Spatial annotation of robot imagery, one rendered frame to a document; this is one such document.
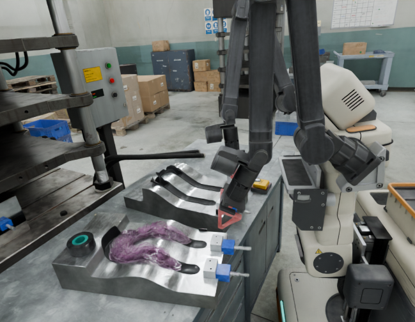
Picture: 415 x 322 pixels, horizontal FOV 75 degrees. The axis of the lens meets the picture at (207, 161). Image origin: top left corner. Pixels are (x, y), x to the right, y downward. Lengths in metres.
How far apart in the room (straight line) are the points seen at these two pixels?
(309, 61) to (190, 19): 7.78
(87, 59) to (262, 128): 1.14
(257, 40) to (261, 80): 0.08
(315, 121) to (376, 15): 6.67
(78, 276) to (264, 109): 0.73
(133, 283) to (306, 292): 0.98
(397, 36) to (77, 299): 7.15
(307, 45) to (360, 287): 0.78
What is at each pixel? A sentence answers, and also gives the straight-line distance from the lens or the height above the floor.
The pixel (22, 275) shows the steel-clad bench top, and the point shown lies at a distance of 1.19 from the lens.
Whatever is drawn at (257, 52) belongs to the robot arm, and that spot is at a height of 1.46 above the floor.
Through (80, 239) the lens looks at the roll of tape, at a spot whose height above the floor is 0.93.
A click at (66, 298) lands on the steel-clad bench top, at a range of 1.03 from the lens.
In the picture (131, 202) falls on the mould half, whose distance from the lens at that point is 1.29.
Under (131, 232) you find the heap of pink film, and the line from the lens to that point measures 1.02.
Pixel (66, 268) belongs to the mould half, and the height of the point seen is 0.90.
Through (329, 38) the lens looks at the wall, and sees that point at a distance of 7.34.
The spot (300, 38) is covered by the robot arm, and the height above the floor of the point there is 1.48.
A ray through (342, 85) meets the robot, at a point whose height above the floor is 1.35.
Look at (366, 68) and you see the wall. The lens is 7.38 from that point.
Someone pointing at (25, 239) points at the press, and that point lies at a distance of 1.39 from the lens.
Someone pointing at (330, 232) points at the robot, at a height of 0.87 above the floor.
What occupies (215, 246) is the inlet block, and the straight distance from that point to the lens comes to 0.93.
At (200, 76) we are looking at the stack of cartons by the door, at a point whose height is 0.42.
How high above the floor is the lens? 1.50
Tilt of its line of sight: 25 degrees down
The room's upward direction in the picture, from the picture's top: 5 degrees counter-clockwise
